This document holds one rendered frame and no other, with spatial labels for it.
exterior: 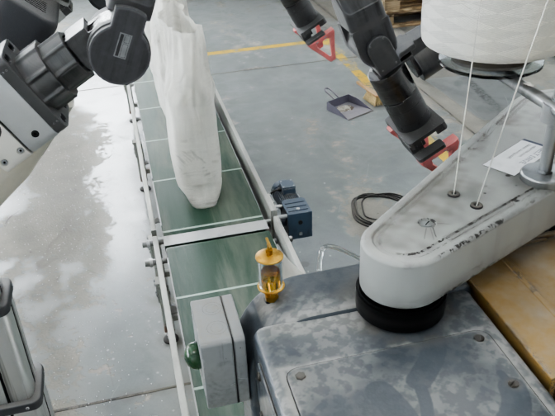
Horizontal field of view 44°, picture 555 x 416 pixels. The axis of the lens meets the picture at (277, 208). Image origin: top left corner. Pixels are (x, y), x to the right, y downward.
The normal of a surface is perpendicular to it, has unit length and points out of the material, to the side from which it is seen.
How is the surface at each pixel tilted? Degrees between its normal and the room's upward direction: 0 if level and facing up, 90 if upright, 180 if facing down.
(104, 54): 90
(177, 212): 0
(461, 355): 0
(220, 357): 90
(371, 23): 89
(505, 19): 87
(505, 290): 0
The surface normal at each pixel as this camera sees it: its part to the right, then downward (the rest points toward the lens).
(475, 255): 0.63, 0.38
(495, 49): -0.24, 0.57
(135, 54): 0.24, 0.49
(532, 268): -0.04, -0.86
